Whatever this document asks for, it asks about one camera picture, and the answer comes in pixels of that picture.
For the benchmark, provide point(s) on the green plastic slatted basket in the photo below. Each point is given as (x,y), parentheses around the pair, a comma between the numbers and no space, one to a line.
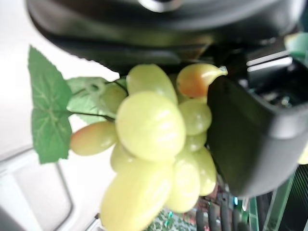
(284,207)

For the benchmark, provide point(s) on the green grape bunch with leaves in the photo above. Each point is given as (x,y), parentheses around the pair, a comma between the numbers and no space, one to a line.
(149,125)

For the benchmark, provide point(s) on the white grey furniture frame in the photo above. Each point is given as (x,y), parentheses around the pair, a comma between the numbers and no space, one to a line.
(31,192)

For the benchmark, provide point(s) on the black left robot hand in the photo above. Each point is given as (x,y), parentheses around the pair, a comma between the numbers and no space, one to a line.
(243,134)

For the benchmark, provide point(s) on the dark slatted basket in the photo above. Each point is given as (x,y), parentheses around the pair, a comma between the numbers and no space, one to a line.
(216,214)

